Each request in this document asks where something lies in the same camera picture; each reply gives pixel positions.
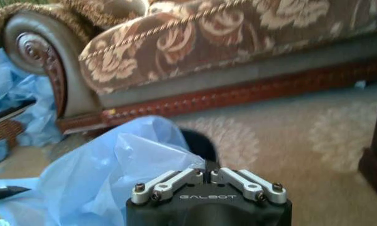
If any black trash bin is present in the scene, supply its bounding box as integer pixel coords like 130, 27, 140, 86
179, 127, 222, 163

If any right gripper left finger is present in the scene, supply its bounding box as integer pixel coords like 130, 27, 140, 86
132, 162, 210, 205

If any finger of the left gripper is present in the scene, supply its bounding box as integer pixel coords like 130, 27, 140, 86
0, 180, 32, 196
0, 98, 38, 127

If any crumpled blue plastic bag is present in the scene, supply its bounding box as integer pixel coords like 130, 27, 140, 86
0, 48, 66, 167

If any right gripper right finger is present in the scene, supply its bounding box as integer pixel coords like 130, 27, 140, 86
210, 167, 288, 205

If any brown floral carved sofa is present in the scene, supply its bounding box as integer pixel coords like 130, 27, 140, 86
0, 0, 377, 137

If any blue plastic garbage bag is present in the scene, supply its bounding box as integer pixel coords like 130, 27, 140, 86
0, 114, 208, 226

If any beige floral patterned rug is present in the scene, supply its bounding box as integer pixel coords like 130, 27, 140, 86
0, 84, 377, 226

